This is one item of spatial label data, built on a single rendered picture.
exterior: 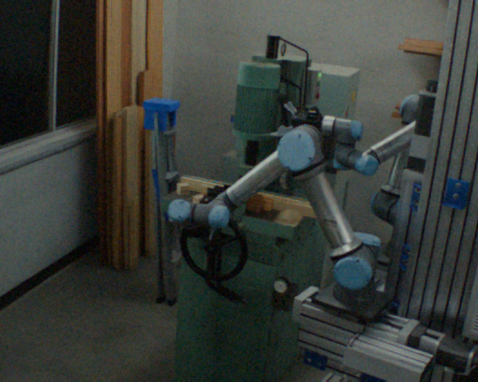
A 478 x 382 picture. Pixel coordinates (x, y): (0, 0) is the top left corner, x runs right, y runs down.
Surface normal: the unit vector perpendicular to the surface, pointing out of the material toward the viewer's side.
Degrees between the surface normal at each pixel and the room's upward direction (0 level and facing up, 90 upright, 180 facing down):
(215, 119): 90
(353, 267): 96
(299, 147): 84
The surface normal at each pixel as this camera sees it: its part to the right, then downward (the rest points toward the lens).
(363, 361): -0.55, 0.21
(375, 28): -0.32, 0.26
